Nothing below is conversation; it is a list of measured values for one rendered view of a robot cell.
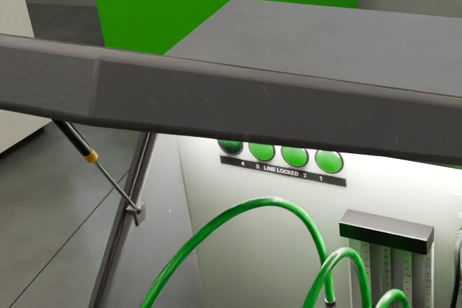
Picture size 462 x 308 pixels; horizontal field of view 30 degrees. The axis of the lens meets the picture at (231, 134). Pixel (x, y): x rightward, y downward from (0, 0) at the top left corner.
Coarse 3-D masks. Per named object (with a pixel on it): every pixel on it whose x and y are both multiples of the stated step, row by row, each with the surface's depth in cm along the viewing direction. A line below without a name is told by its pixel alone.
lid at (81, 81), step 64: (0, 64) 42; (64, 64) 40; (128, 64) 40; (192, 64) 41; (128, 128) 40; (192, 128) 41; (256, 128) 42; (320, 128) 44; (384, 128) 45; (448, 128) 46
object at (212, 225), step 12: (240, 204) 120; (252, 204) 121; (264, 204) 122; (276, 204) 124; (288, 204) 126; (228, 216) 118; (300, 216) 128; (204, 228) 117; (216, 228) 117; (312, 228) 131; (192, 240) 116; (180, 252) 115; (324, 252) 135; (168, 264) 115; (168, 276) 114; (156, 288) 114; (324, 288) 140; (144, 300) 114; (324, 300) 142
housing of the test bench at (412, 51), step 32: (256, 0) 167; (192, 32) 157; (224, 32) 155; (256, 32) 154; (288, 32) 152; (320, 32) 150; (352, 32) 149; (384, 32) 147; (416, 32) 146; (448, 32) 145; (256, 64) 143; (288, 64) 141; (320, 64) 140; (352, 64) 139; (384, 64) 137; (416, 64) 136; (448, 64) 135
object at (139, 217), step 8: (56, 120) 123; (64, 128) 124; (72, 128) 125; (72, 136) 126; (80, 136) 127; (80, 144) 128; (88, 144) 129; (80, 152) 129; (88, 152) 129; (88, 160) 131; (96, 160) 132; (104, 168) 134; (104, 176) 135; (112, 184) 137; (120, 192) 139; (128, 200) 140; (128, 208) 143; (136, 208) 143; (144, 208) 145; (136, 216) 143; (144, 216) 145; (136, 224) 144
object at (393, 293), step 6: (384, 294) 113; (390, 294) 113; (396, 294) 114; (402, 294) 117; (384, 300) 111; (390, 300) 112; (402, 300) 118; (378, 306) 110; (384, 306) 110; (402, 306) 119; (408, 306) 120
